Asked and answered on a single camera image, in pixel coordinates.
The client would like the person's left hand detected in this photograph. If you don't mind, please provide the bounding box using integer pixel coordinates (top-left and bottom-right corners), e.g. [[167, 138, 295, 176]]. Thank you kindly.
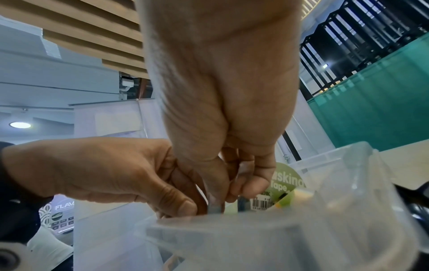
[[0, 137, 210, 218]]

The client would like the person's right hand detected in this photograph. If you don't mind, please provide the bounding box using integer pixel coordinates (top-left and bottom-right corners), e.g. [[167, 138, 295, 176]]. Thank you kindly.
[[134, 0, 304, 208]]

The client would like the single silver staple strip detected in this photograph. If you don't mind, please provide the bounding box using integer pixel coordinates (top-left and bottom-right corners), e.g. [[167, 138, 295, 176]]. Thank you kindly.
[[206, 197, 226, 215]]

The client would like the transparent storage box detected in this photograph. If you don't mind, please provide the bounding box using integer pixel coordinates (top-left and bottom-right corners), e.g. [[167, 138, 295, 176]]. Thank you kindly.
[[72, 140, 429, 271]]

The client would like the black metal railing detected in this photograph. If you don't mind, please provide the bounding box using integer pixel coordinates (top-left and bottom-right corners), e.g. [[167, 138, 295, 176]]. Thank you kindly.
[[297, 0, 429, 100]]

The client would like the green curtain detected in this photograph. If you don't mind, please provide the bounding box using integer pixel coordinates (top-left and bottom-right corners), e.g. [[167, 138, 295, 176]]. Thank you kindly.
[[306, 31, 429, 153]]

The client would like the white security camera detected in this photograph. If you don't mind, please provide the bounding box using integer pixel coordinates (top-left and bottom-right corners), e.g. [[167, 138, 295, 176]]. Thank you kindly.
[[118, 78, 137, 92]]

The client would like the black window post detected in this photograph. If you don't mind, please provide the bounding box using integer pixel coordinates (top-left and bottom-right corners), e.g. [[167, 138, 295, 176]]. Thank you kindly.
[[281, 129, 303, 163]]

